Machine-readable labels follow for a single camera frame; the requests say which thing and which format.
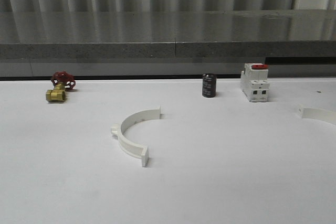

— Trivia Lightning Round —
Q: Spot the white half-ring pipe clamp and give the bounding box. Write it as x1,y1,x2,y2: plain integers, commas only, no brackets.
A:
298,106,336,125

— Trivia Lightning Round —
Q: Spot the black cylindrical capacitor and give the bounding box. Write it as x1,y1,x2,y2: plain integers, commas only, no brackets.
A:
202,73,217,98

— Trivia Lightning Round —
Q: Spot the grey stone counter ledge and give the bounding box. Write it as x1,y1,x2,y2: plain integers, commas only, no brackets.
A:
1,10,335,63

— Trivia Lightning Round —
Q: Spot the brass valve red handwheel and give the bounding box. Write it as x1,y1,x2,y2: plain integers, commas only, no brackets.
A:
46,71,76,102

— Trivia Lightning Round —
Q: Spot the white circuit breaker red switch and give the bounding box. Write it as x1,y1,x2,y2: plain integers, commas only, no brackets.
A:
240,63,270,102

